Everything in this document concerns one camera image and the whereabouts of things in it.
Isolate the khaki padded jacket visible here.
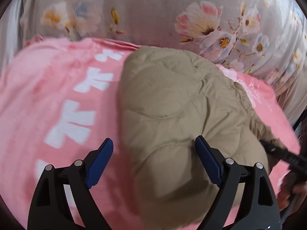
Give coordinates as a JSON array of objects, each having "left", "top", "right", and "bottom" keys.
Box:
[{"left": 116, "top": 46, "right": 287, "bottom": 224}]

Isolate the grey floral bedsheet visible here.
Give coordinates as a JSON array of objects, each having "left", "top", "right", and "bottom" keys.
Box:
[{"left": 20, "top": 0, "right": 307, "bottom": 127}]

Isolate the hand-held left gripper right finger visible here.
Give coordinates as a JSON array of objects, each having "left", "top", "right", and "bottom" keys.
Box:
[{"left": 195, "top": 135, "right": 281, "bottom": 230}]

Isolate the white satin cloth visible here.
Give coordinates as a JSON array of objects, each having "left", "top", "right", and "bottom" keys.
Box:
[{"left": 0, "top": 0, "right": 28, "bottom": 64}]

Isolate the pink blanket with white print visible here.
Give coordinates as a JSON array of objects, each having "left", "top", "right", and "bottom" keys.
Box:
[{"left": 0, "top": 35, "right": 301, "bottom": 230}]

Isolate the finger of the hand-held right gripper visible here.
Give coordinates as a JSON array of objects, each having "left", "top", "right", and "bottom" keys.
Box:
[{"left": 260, "top": 140, "right": 307, "bottom": 171}]

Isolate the person's right hand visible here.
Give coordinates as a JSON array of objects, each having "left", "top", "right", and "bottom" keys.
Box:
[{"left": 277, "top": 169, "right": 307, "bottom": 217}]

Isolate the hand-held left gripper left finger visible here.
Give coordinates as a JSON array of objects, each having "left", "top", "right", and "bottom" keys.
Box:
[{"left": 27, "top": 138, "right": 114, "bottom": 230}]

